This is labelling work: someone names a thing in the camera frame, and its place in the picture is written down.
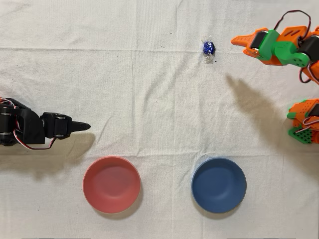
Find orange arm gripper cable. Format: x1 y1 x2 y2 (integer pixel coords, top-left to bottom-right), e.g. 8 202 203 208
273 9 313 34

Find blue candy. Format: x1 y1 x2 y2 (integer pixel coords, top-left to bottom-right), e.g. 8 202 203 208
200 34 217 65

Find pink bowl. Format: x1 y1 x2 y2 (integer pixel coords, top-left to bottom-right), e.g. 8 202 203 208
82 156 142 215

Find black arm gripper cable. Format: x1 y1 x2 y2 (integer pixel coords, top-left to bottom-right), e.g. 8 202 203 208
13 128 57 150

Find white tablecloth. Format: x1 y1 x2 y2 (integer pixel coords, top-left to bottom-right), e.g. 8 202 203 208
0 0 319 239

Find blue bowl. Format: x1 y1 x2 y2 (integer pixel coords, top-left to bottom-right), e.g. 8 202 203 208
191 157 247 214

